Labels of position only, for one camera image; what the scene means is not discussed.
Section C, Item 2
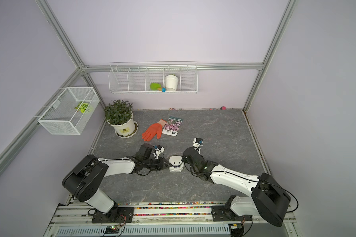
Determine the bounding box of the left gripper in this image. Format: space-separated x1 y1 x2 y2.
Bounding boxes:
143 156 172 171

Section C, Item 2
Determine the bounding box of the white alarm device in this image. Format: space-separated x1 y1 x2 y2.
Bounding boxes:
169 156 184 172

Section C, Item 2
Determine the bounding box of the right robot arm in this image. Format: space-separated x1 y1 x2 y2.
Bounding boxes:
183 147 291 227

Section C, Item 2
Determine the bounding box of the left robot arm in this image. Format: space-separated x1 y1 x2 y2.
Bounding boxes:
62 143 172 214

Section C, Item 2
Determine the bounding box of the flower seed packet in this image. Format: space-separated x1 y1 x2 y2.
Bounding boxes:
162 117 183 136

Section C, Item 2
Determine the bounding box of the orange rubber glove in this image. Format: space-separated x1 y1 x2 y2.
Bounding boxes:
142 119 167 142

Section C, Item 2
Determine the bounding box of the potted green plant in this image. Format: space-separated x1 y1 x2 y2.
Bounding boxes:
104 99 138 138

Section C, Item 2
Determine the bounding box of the small white pot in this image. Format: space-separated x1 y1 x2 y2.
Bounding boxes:
165 75 179 91

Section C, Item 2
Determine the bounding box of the green toy trowel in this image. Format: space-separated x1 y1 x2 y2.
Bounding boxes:
150 83 166 92

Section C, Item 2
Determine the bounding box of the green item in basket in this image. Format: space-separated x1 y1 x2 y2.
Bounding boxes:
74 102 93 114

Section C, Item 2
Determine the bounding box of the white vent grille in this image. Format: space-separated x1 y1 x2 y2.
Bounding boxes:
55 224 230 237

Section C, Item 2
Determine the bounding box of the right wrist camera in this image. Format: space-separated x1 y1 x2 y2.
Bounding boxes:
193 137 203 150

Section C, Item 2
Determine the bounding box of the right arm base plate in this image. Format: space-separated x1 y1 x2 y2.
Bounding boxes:
211 205 252 222

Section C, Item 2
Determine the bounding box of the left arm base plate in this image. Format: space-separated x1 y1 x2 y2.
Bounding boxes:
88 206 134 224

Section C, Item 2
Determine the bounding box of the long white wire shelf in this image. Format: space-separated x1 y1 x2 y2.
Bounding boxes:
108 62 198 94

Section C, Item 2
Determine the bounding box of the white wire basket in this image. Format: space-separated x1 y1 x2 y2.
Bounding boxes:
38 87 99 135

